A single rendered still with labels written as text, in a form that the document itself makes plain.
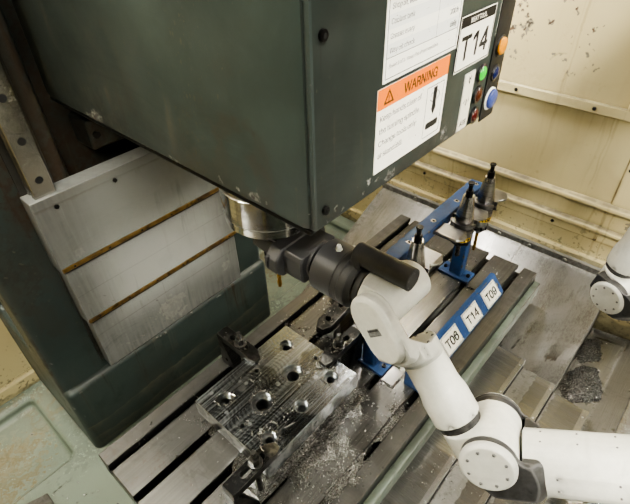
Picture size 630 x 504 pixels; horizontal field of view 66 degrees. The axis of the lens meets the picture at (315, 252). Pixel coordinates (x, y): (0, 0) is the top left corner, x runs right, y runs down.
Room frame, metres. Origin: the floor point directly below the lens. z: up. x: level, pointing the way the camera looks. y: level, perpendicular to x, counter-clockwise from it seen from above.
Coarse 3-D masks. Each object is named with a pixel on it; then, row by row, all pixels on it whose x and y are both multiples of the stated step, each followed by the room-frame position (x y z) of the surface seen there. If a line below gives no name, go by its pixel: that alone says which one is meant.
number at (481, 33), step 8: (480, 24) 0.68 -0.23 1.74; (488, 24) 0.69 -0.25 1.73; (480, 32) 0.68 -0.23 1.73; (488, 32) 0.70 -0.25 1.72; (472, 40) 0.66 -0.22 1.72; (480, 40) 0.68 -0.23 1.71; (488, 40) 0.70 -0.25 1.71; (472, 48) 0.67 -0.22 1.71; (480, 48) 0.69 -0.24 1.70; (472, 56) 0.67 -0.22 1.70
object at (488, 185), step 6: (486, 174) 1.03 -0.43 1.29; (486, 180) 1.02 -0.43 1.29; (492, 180) 1.01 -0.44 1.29; (486, 186) 1.01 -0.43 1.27; (492, 186) 1.01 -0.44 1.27; (480, 192) 1.02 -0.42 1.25; (486, 192) 1.01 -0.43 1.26; (492, 192) 1.01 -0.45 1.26; (480, 198) 1.01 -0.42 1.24; (486, 198) 1.00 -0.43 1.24; (492, 198) 1.01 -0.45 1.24
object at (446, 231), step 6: (444, 222) 0.95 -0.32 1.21; (438, 228) 0.92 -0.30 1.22; (444, 228) 0.92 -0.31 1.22; (450, 228) 0.92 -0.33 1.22; (456, 228) 0.92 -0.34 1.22; (438, 234) 0.90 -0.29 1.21; (444, 234) 0.90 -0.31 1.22; (450, 234) 0.89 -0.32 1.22; (456, 234) 0.89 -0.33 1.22; (462, 234) 0.89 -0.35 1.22; (450, 240) 0.88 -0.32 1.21; (456, 240) 0.87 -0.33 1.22; (462, 240) 0.87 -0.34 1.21
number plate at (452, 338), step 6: (450, 330) 0.83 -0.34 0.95; (456, 330) 0.83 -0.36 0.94; (444, 336) 0.80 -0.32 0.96; (450, 336) 0.81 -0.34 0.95; (456, 336) 0.82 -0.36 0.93; (462, 336) 0.83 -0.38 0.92; (444, 342) 0.79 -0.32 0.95; (450, 342) 0.80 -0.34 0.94; (456, 342) 0.81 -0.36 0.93; (444, 348) 0.78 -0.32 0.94; (450, 348) 0.79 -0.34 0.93; (450, 354) 0.78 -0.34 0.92
